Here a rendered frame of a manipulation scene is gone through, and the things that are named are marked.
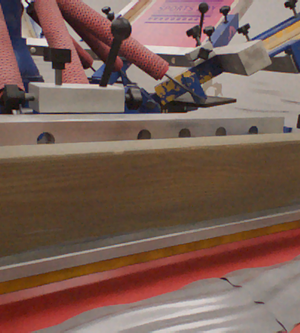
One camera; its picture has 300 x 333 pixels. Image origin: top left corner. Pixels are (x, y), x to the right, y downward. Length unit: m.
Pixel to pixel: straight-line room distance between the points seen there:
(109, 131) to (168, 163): 0.24
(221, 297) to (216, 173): 0.10
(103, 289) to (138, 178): 0.09
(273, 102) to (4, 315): 2.81
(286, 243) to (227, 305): 0.14
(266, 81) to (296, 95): 0.30
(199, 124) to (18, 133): 0.26
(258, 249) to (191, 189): 0.11
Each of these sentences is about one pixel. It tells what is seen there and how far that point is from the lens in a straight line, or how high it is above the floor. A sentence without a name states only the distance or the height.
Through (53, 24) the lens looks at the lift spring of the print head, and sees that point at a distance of 0.88.
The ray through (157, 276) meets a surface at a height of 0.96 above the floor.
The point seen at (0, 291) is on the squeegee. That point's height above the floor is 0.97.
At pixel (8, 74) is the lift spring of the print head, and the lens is 0.72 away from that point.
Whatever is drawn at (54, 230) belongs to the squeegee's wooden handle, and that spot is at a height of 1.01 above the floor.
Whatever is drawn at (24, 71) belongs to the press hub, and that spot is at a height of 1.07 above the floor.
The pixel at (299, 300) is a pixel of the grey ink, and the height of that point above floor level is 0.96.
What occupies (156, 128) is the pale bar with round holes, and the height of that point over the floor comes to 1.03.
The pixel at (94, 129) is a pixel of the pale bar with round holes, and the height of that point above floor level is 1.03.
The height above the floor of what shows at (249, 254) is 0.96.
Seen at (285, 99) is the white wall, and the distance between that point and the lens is 2.92.
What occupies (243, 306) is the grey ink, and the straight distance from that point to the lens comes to 0.29.
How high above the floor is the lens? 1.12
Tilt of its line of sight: 16 degrees down
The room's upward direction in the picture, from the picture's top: 4 degrees clockwise
